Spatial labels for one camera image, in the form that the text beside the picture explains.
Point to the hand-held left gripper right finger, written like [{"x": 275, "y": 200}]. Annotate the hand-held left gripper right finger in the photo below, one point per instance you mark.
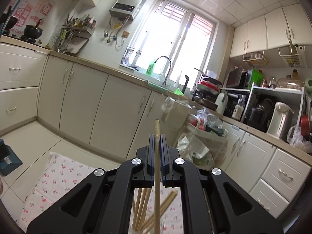
[{"x": 163, "y": 160}]

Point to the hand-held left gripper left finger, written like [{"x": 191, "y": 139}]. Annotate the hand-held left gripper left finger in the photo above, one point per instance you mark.
[{"x": 151, "y": 160}]

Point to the long bamboo chopstick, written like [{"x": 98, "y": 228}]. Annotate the long bamboo chopstick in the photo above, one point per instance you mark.
[{"x": 157, "y": 129}]

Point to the group of bamboo chopsticks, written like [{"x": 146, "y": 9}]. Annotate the group of bamboo chopsticks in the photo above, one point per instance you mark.
[{"x": 142, "y": 204}]

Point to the clear glass jar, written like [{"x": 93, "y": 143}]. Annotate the clear glass jar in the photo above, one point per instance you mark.
[{"x": 163, "y": 228}]

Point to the white hanging plastic bag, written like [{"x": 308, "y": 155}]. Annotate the white hanging plastic bag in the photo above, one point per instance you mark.
[{"x": 175, "y": 114}]

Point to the white storage trolley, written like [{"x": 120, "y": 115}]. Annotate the white storage trolley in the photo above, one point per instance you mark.
[{"x": 207, "y": 136}]

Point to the cream sink base cabinet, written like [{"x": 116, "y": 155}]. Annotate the cream sink base cabinet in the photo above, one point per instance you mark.
[{"x": 109, "y": 107}]

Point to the black slim tap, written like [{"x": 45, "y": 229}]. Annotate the black slim tap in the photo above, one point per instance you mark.
[{"x": 186, "y": 82}]

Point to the white plastic jug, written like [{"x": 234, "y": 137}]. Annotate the white plastic jug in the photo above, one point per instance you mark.
[{"x": 221, "y": 102}]

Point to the stack of pots and pans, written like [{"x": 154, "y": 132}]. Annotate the stack of pots and pans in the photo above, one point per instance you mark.
[{"x": 207, "y": 87}]

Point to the clear bottle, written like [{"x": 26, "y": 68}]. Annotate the clear bottle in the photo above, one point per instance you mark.
[{"x": 237, "y": 109}]

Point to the cherry print tablecloth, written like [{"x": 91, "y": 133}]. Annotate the cherry print tablecloth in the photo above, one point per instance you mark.
[{"x": 61, "y": 175}]

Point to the green dish soap bottle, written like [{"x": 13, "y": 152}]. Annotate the green dish soap bottle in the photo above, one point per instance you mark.
[{"x": 150, "y": 68}]

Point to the curved steel faucet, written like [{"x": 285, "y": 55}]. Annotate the curved steel faucet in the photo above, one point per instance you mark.
[{"x": 168, "y": 63}]

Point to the black rice cooker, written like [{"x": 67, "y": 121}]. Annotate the black rice cooker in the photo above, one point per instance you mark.
[{"x": 258, "y": 117}]

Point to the cream corner base cabinet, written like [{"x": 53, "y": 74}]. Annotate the cream corner base cabinet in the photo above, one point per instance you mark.
[{"x": 268, "y": 170}]

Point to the beige kitchen countertop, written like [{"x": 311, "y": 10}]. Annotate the beige kitchen countertop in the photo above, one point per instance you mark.
[{"x": 102, "y": 67}]

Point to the silver toaster oven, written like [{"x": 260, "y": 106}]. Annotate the silver toaster oven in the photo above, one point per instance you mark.
[{"x": 235, "y": 78}]

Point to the beige electric thermo pot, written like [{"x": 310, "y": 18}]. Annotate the beige electric thermo pot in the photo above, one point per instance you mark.
[{"x": 280, "y": 121}]

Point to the kitchen window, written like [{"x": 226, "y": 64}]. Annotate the kitchen window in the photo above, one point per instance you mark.
[{"x": 170, "y": 36}]

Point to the white counter shelf rack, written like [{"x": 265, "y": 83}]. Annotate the white counter shelf rack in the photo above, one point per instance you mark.
[{"x": 275, "y": 91}]

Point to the crumpled clear plastic bag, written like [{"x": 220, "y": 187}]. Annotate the crumpled clear plastic bag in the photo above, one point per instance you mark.
[{"x": 297, "y": 136}]

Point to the blue box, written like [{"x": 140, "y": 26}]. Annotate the blue box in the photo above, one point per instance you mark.
[{"x": 9, "y": 160}]

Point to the red pot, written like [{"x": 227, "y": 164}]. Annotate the red pot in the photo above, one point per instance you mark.
[{"x": 304, "y": 124}]

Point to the cream drawer cabinet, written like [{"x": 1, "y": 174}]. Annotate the cream drawer cabinet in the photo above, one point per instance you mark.
[{"x": 19, "y": 78}]

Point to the silver gas water heater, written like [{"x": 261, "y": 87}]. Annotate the silver gas water heater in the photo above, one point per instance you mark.
[{"x": 129, "y": 2}]

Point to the black wok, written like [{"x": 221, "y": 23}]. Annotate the black wok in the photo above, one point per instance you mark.
[{"x": 33, "y": 30}]

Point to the wall-mounted utensil rack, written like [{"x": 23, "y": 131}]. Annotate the wall-mounted utensil rack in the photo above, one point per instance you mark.
[{"x": 75, "y": 31}]

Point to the cream wall cabinets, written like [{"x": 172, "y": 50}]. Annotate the cream wall cabinets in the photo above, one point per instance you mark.
[{"x": 268, "y": 31}]

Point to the pink wall stickers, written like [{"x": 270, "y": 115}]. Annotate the pink wall stickers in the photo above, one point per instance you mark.
[{"x": 26, "y": 12}]

